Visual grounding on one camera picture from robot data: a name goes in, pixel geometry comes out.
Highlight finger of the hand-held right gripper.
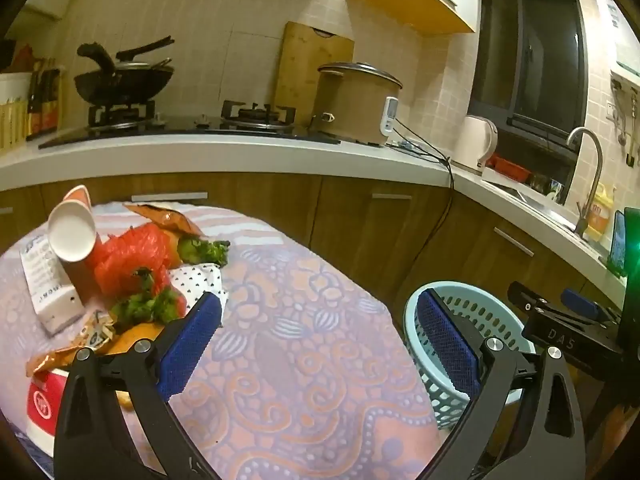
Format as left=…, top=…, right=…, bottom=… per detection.
left=507, top=281, right=551, bottom=312
left=560, top=287, right=617, bottom=323

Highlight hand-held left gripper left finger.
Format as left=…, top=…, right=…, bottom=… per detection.
left=54, top=291, right=223, bottom=480

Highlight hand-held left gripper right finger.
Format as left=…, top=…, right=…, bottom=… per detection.
left=416, top=290, right=586, bottom=480

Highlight light blue plastic basket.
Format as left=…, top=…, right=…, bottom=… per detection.
left=403, top=281, right=536, bottom=431

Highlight small white printed packet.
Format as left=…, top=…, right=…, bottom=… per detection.
left=82, top=310, right=118, bottom=350

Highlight orange wrapper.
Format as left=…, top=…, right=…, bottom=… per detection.
left=25, top=345, right=81, bottom=376

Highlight white carton box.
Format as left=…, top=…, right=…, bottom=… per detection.
left=20, top=234, right=86, bottom=336

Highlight orange white paper cup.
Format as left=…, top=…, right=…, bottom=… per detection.
left=47, top=185, right=98, bottom=264

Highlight white polka dot cloth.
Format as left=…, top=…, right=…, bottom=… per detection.
left=167, top=262, right=228, bottom=311

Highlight smartphone on stand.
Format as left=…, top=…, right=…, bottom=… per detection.
left=610, top=210, right=628, bottom=276

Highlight yellow dish soap bottle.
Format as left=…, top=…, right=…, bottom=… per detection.
left=585, top=182, right=618, bottom=241

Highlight red plastic bag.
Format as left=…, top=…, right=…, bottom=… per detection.
left=92, top=224, right=181, bottom=301

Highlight patterned pink purple blanket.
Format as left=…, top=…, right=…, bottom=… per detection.
left=0, top=202, right=446, bottom=480

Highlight orange snack bag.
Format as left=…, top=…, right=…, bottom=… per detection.
left=122, top=202, right=203, bottom=238

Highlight red tray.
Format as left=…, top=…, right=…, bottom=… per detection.
left=487, top=155, right=533, bottom=183

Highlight steel faucet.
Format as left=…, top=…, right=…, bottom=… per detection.
left=566, top=127, right=606, bottom=236

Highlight wooden kitchen cabinet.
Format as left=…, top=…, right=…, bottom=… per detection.
left=0, top=170, right=626, bottom=341

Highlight white electric kettle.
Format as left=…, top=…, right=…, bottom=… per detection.
left=459, top=115, right=499, bottom=172

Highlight red instant noodle bowl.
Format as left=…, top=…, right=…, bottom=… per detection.
left=25, top=367, right=76, bottom=456

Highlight hanging kitchen utensils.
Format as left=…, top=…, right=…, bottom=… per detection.
left=610, top=80, right=640, bottom=167

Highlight black gas stove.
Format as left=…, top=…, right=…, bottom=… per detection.
left=39, top=100, right=341, bottom=150

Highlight white plug-in power meter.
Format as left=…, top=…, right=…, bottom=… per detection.
left=380, top=96, right=401, bottom=136

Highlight dark window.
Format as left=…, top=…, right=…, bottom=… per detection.
left=467, top=0, right=587, bottom=137

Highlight brown rice cooker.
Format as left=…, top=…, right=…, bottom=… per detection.
left=312, top=62, right=403, bottom=146

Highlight black wok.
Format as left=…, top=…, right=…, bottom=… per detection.
left=74, top=42, right=176, bottom=107

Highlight dark sauce bottles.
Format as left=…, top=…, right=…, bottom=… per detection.
left=27, top=57, right=66, bottom=138

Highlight white yellow storage container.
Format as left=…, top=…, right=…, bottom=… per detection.
left=0, top=72, right=33, bottom=151

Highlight wooden cutting board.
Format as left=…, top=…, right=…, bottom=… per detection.
left=274, top=21, right=355, bottom=111

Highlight black power cable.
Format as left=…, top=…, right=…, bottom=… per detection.
left=390, top=125, right=456, bottom=261

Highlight white wall notice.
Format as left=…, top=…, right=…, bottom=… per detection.
left=592, top=0, right=640, bottom=76

